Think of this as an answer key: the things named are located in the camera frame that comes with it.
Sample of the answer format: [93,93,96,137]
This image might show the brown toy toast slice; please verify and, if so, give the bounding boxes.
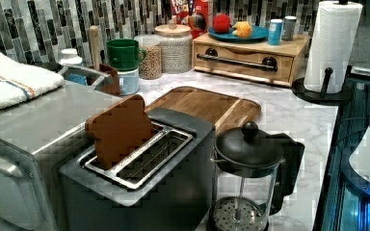
[85,94,155,169]

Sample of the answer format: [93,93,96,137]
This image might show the grey can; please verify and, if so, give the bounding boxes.
[281,15,297,41]

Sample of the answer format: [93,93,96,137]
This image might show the ceramic jar with wooden lid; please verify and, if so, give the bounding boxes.
[155,23,193,74]

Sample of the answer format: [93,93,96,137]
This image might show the red toy apple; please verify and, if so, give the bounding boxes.
[213,14,230,34]

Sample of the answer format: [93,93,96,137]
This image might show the black drawer handle bar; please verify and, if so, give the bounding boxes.
[197,48,278,72]

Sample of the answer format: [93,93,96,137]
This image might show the wooden drawer box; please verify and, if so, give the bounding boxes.
[193,34,309,88]

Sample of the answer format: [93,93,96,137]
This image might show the grey two-slot toaster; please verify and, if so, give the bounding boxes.
[60,108,215,231]

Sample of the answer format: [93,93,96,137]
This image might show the light blue cup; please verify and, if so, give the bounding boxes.
[118,68,139,95]

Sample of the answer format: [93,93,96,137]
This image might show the green enamel mug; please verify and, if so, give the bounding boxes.
[106,38,146,71]

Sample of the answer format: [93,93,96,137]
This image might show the wooden rolling pin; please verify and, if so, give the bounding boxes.
[90,26,100,70]

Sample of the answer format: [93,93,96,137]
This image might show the blue can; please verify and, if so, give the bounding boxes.
[268,19,283,45]

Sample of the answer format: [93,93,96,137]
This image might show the white striped folded towel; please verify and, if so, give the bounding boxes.
[0,53,65,110]

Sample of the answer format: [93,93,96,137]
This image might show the black glass french press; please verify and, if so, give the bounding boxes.
[207,121,304,231]

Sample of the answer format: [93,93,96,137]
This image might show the wooden cutting board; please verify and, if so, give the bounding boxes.
[145,87,261,135]

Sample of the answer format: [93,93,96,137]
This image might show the white paper towel roll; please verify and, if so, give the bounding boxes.
[304,1,363,93]

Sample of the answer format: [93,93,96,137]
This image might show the glass jar with clear lid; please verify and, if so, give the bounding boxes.
[134,35,162,80]

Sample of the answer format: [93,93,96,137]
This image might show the black paper towel holder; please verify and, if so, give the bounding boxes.
[292,0,352,104]

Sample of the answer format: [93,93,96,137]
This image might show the teal blue plate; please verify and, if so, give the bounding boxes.
[207,25,270,43]

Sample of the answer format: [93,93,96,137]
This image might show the orange toy fruit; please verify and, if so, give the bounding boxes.
[232,21,252,39]

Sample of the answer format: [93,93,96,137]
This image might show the silver toaster oven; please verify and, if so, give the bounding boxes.
[0,64,119,231]

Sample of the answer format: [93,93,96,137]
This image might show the red Froot Loops cereal box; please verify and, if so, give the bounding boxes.
[170,0,213,39]

